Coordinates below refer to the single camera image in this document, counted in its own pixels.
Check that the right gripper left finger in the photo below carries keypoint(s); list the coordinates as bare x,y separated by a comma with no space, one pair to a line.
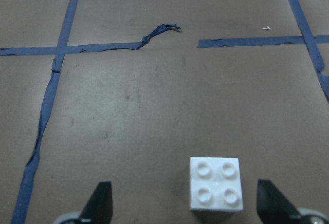
99,208

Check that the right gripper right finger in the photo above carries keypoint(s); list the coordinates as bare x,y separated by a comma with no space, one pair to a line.
273,206

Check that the white block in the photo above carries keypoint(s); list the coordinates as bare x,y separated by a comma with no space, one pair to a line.
215,184

